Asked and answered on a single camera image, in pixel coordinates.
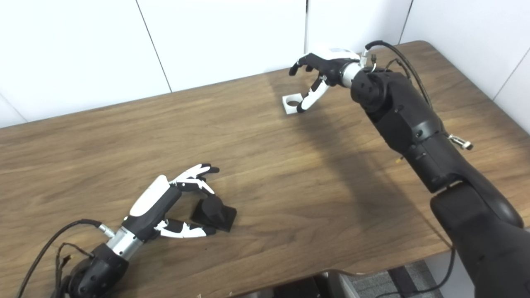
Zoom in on thin black hanging cable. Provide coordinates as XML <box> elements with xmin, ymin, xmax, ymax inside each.
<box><xmin>375</xmin><ymin>246</ymin><xmax>456</xmax><ymax>298</ymax></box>

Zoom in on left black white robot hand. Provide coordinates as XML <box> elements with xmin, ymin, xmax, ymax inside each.
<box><xmin>121</xmin><ymin>163</ymin><xmax>220</xmax><ymax>243</ymax></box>

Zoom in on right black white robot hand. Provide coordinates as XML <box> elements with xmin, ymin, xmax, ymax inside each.
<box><xmin>289</xmin><ymin>48</ymin><xmax>361</xmax><ymax>113</ymax></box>

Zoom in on left wrist thin wires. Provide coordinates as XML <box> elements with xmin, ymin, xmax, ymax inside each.
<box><xmin>53</xmin><ymin>243</ymin><xmax>95</xmax><ymax>290</ymax></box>

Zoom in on white square piece with hole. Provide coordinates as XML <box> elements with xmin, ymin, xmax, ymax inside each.
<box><xmin>282</xmin><ymin>94</ymin><xmax>309</xmax><ymax>115</ymax></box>

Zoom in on wrist thin wires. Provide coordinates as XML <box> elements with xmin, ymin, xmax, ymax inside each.
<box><xmin>371</xmin><ymin>54</ymin><xmax>410</xmax><ymax>79</ymax></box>
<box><xmin>53</xmin><ymin>243</ymin><xmax>95</xmax><ymax>290</ymax></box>

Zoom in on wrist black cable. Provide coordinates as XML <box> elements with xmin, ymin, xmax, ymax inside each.
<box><xmin>17</xmin><ymin>219</ymin><xmax>116</xmax><ymax>298</ymax></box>
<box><xmin>364</xmin><ymin>40</ymin><xmax>474</xmax><ymax>150</ymax></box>

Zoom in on right wrist thin wires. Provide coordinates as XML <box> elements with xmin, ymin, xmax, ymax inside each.
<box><xmin>371</xmin><ymin>54</ymin><xmax>410</xmax><ymax>79</ymax></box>

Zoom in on black peg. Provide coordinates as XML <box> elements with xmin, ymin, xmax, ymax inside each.
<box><xmin>190</xmin><ymin>195</ymin><xmax>238</xmax><ymax>232</ymax></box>

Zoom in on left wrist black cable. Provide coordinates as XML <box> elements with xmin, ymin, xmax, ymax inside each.
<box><xmin>17</xmin><ymin>219</ymin><xmax>116</xmax><ymax>298</ymax></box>

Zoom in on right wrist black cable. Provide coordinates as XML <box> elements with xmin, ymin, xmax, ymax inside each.
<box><xmin>364</xmin><ymin>40</ymin><xmax>474</xmax><ymax>150</ymax></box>

